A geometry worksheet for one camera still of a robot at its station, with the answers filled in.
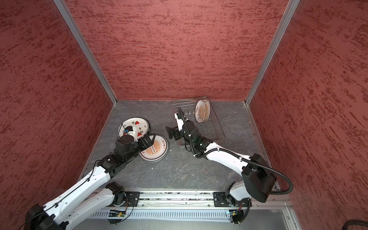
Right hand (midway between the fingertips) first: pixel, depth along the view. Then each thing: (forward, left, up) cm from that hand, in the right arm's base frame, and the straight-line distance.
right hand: (173, 126), depth 80 cm
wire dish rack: (+10, -27, -21) cm, 35 cm away
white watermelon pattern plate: (+14, +25, -19) cm, 35 cm away
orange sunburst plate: (+19, -23, -7) cm, 31 cm away
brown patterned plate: (-6, +11, -19) cm, 23 cm away
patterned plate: (+22, -18, -12) cm, 31 cm away
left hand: (-6, +12, -5) cm, 14 cm away
